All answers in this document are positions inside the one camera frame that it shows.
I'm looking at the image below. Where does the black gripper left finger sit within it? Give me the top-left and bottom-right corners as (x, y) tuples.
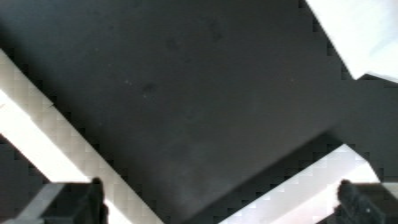
(14, 178), (109, 224)

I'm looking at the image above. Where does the white U-shaped boundary fence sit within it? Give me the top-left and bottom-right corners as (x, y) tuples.
(0, 50), (398, 224)

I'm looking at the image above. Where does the white drawer cabinet frame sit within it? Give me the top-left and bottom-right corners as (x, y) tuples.
(306, 0), (398, 83)

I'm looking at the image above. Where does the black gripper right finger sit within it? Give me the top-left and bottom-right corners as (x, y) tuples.
(334, 180), (398, 224)

